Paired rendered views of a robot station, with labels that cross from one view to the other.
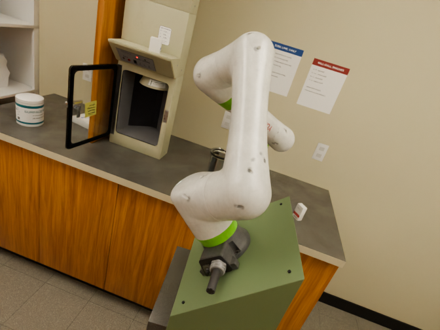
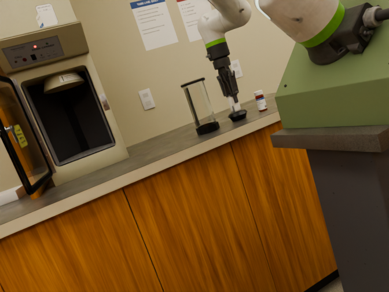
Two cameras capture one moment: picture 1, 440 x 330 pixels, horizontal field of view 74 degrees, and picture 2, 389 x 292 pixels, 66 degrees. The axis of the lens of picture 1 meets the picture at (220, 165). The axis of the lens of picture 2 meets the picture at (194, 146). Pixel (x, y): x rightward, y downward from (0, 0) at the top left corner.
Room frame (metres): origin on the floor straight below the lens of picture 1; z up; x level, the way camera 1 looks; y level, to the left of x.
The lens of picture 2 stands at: (0.16, 0.62, 1.14)
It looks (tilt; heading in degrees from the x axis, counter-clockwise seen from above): 11 degrees down; 336
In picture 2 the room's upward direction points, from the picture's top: 19 degrees counter-clockwise
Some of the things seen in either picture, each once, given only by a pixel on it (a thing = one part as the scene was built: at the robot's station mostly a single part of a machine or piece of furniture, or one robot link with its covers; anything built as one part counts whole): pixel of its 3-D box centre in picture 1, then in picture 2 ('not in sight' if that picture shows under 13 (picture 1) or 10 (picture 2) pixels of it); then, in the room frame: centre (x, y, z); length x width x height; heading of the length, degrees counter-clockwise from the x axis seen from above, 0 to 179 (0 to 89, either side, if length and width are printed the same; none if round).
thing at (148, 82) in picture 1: (156, 80); (62, 81); (1.59, 0.47, 1.34); 0.18 x 0.18 x 0.05
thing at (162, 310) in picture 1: (209, 296); (355, 120); (0.69, -0.10, 0.92); 0.32 x 0.32 x 0.04; 0
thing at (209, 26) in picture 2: not in sight; (212, 28); (1.28, -0.15, 1.35); 0.13 x 0.11 x 0.14; 32
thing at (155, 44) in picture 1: (155, 44); (47, 22); (1.43, 0.45, 1.54); 0.05 x 0.05 x 0.06; 13
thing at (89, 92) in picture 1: (92, 105); (18, 131); (1.34, 0.69, 1.19); 0.30 x 0.01 x 0.40; 166
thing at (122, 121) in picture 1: (150, 104); (71, 116); (1.61, 0.48, 1.19); 0.26 x 0.24 x 0.35; 84
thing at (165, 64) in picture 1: (143, 59); (42, 47); (1.43, 0.50, 1.46); 0.32 x 0.11 x 0.10; 84
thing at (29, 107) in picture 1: (29, 109); not in sight; (1.44, 1.09, 1.02); 0.13 x 0.13 x 0.15
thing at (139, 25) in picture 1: (154, 82); (59, 87); (1.61, 0.48, 1.33); 0.32 x 0.25 x 0.77; 84
